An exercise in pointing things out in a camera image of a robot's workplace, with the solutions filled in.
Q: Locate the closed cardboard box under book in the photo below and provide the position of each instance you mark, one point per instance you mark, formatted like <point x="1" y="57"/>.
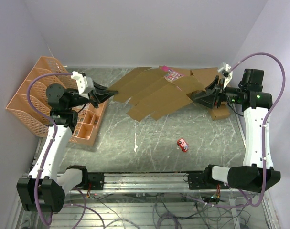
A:
<point x="183" y="71"/>

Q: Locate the pink book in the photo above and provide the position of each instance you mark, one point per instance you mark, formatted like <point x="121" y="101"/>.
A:
<point x="172" y="75"/>

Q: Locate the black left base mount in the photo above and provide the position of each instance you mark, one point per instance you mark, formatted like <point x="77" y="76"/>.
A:
<point x="96" y="181"/>

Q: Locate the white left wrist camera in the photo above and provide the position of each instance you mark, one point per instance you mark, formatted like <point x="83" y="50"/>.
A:
<point x="84" y="84"/>

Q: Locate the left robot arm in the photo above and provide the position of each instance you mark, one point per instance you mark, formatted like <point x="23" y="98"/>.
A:
<point x="43" y="190"/>

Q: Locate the red toy ambulance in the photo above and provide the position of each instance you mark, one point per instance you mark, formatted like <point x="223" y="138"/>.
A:
<point x="183" y="145"/>

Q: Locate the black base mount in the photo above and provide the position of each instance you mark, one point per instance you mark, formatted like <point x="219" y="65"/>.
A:
<point x="96" y="181"/>
<point x="198" y="181"/>

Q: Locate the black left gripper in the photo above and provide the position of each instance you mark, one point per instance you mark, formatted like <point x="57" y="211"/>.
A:
<point x="95" y="98"/>

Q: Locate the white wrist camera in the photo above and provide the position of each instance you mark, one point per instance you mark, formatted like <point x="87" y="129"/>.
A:
<point x="84" y="84"/>
<point x="225" y="70"/>

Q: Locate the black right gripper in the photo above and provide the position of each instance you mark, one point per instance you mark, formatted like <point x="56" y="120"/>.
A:
<point x="209" y="97"/>

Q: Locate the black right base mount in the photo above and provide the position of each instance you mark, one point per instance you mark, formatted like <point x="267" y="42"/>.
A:
<point x="198" y="181"/>

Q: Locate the orange plastic file organizer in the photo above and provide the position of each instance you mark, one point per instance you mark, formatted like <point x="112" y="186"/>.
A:
<point x="89" y="118"/>

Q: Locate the aluminium mounting rail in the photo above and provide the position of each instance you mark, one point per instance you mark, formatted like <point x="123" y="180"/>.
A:
<point x="145" y="183"/>

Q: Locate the large closed cardboard box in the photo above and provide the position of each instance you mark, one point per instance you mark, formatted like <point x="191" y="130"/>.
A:
<point x="206" y="75"/>

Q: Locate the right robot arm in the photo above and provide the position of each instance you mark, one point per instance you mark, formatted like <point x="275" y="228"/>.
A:
<point x="257" y="172"/>

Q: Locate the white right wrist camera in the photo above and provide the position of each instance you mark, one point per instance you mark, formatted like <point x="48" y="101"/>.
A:
<point x="225" y="70"/>

